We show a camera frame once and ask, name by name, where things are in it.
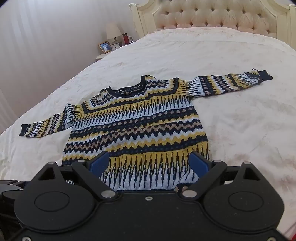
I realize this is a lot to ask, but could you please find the cream quilted bedspread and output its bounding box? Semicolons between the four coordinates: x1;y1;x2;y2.
0;26;296;241

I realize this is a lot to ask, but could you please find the white nightstand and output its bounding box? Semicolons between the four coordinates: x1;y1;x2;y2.
96;51;111;61

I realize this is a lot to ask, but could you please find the gold photo frame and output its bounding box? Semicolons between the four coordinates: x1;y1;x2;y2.
98;41;113;54

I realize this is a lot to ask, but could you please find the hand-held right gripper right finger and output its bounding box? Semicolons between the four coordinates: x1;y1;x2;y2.
181;151;264;201

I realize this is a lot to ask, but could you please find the navy yellow patterned knit sweater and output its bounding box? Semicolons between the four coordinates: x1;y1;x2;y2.
19;68;273;192

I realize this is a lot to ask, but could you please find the white shade table lamp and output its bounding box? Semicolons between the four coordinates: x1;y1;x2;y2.
106;23;122;45

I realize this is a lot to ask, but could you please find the cream tufted headboard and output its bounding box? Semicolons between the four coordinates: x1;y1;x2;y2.
129;0;296;51

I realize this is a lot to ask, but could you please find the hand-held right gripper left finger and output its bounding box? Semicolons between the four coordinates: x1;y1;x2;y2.
31;151;119;201

